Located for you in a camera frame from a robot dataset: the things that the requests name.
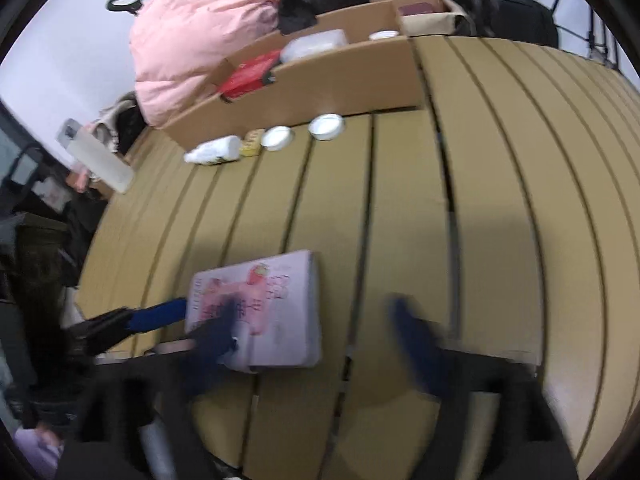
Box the pink down jacket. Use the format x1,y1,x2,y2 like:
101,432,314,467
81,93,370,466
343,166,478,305
129,0,313,128

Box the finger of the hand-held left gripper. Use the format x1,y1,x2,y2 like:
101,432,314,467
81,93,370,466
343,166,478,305
61,296,190,357

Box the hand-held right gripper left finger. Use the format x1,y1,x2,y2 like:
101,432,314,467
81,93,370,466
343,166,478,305
54,304,242,480

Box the red box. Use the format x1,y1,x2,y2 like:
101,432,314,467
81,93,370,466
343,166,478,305
219,50,282,103

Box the purple jacket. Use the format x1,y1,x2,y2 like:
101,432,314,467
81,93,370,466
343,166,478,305
14,427,63,480

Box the black bag on box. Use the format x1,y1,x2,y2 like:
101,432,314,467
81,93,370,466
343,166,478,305
276,0,375,37

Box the shallow cardboard tray box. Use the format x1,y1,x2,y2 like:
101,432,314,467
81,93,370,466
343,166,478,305
159,0,427,147

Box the black backpack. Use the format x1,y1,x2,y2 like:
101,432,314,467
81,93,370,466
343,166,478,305
447,0,560,50

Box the white thermos bottle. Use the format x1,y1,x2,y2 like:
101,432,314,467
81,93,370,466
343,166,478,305
56,118,136,196

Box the pink bag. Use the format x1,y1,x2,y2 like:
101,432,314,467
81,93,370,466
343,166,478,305
66,167,93,193

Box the clear plastic container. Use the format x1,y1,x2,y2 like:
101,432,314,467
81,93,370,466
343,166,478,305
279,29,349,65

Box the small white cap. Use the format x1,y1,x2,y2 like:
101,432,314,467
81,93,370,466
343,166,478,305
307,113,347,142
260,125,296,152

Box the beige fabric bag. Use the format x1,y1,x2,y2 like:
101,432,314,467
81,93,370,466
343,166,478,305
400,9,468,38

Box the white spray bottle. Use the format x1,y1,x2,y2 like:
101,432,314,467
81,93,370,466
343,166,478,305
183,135,242,167

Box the small yellow black item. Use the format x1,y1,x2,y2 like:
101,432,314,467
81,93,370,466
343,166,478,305
239,128,267,158

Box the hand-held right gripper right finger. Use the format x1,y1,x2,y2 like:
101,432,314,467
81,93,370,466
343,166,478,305
389,294,581,480

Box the pink printed packet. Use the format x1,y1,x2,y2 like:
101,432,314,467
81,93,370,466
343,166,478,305
184,249,323,373

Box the black tripod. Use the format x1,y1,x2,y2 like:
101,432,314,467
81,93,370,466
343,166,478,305
550,0,628,73

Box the beige cloth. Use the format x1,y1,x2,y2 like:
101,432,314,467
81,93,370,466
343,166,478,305
92,91,138,153

